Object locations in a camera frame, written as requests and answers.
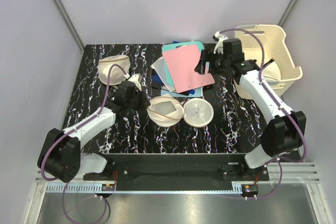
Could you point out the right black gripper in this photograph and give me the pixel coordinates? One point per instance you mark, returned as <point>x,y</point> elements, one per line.
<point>207,55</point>

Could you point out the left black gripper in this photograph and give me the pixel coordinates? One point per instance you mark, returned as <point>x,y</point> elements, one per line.
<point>145,103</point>

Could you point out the mesh laundry bag with glasses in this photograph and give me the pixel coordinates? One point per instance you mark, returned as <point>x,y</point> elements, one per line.
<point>166,111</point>

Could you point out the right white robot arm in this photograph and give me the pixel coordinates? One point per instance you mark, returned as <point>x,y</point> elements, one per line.
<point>285,127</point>

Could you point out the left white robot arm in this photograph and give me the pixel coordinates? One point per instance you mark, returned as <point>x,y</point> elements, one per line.
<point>61,157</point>

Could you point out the far mesh laundry bag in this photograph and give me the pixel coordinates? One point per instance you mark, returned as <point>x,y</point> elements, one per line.
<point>114,69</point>

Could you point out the cream plastic laundry basket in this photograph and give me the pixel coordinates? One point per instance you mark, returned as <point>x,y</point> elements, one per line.
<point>272,38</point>

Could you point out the pink plastic board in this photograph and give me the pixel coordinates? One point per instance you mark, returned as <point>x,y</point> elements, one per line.
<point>183,69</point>

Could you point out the dark blue board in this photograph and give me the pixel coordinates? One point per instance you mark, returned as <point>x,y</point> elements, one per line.
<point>179,62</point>

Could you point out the light blue board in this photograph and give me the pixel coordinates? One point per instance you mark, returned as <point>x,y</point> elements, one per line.
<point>197,93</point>

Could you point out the teal plastic board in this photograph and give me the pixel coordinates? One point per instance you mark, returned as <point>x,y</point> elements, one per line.
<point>199,44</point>

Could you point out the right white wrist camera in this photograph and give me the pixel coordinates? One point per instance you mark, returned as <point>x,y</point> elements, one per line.
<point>219,38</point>

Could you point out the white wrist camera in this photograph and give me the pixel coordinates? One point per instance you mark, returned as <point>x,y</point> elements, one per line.
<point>136,79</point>
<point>219,38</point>

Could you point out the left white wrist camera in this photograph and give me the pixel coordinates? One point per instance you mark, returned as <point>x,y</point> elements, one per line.
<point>136,79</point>

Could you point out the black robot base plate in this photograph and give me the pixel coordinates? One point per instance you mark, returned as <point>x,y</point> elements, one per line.
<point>208,163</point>

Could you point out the left aluminium frame post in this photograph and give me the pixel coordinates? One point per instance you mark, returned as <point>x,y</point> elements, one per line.
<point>69,24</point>

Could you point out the white slotted cable duct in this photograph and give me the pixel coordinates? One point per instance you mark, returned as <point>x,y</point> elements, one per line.
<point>124,188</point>

